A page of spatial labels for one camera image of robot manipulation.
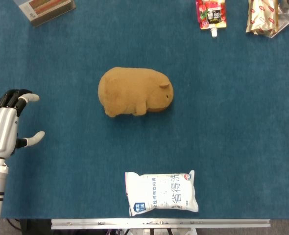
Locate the white soft pack blue label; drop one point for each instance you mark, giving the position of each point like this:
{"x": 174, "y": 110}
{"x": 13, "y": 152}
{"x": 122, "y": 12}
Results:
{"x": 161, "y": 193}

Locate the blue felt table mat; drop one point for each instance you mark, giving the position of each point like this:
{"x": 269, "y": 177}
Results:
{"x": 220, "y": 110}

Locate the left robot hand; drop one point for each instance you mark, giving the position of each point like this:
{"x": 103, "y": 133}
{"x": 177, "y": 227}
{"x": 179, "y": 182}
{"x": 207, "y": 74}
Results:
{"x": 1, "y": 127}

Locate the printed booklet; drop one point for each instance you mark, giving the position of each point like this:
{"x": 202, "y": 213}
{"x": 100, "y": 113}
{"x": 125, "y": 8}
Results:
{"x": 44, "y": 9}

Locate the gold snack bag red logos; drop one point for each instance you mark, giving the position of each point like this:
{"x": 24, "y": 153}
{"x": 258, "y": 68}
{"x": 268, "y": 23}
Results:
{"x": 262, "y": 16}

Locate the red drink pouch white spout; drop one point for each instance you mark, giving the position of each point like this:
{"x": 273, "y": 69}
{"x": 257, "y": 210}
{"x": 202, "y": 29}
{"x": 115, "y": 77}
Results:
{"x": 211, "y": 13}

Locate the brown capybara plush toy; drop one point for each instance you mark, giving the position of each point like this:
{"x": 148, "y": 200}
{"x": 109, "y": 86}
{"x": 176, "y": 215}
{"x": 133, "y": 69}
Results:
{"x": 132, "y": 91}

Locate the aluminium profile rail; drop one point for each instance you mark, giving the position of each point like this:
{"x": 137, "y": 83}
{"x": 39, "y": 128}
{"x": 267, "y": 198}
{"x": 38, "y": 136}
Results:
{"x": 159, "y": 223}

